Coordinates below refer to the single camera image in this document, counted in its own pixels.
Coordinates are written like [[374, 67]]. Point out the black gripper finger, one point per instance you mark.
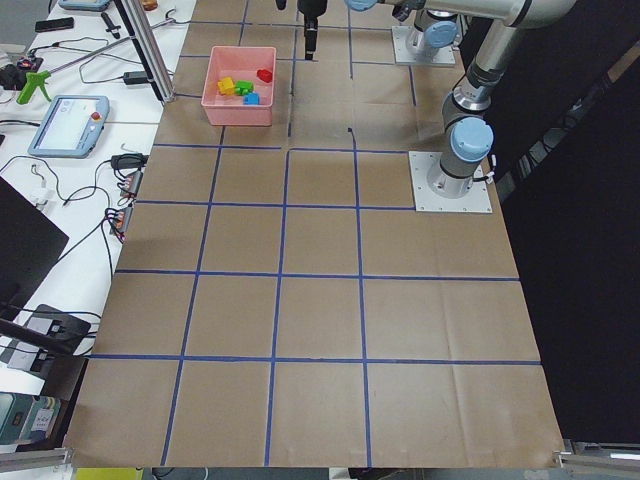
[[311, 27]]

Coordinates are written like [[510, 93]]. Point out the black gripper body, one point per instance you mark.
[[311, 6]]

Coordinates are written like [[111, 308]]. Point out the red toy block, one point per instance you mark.
[[264, 75]]

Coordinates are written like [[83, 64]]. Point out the green toy block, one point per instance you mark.
[[242, 87]]

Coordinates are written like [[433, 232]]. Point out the blue toy block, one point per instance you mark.
[[252, 99]]

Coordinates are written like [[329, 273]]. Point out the yellow toy block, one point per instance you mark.
[[226, 86]]

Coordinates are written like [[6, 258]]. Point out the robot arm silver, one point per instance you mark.
[[432, 31], [469, 137]]

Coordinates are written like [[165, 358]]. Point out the pink plastic box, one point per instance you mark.
[[239, 63]]

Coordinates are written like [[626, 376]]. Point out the black power adapter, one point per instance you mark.
[[135, 78]]

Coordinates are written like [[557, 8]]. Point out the black usb hub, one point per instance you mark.
[[131, 184]]

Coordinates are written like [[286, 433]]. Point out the black phone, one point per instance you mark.
[[52, 25]]

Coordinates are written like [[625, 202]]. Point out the blue teach pendant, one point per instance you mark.
[[71, 127]]

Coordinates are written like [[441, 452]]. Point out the reacher grabber tool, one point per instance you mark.
[[37, 80]]

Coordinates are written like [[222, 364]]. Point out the black monitor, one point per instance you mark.
[[30, 246]]

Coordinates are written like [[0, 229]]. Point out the black monitor stand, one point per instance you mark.
[[50, 330]]

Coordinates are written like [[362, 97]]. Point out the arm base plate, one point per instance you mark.
[[434, 191], [403, 56]]

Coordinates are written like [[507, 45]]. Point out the aluminium frame post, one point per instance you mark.
[[141, 33]]

